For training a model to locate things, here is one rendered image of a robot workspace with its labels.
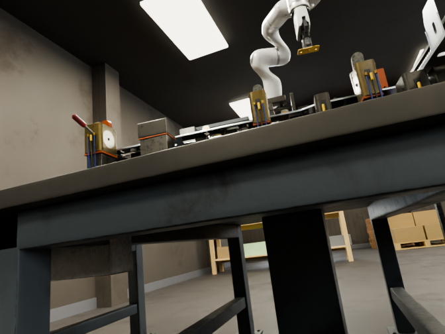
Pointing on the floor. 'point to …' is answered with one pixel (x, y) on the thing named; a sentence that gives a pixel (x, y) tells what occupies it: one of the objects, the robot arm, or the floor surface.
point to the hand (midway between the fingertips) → (306, 44)
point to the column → (303, 274)
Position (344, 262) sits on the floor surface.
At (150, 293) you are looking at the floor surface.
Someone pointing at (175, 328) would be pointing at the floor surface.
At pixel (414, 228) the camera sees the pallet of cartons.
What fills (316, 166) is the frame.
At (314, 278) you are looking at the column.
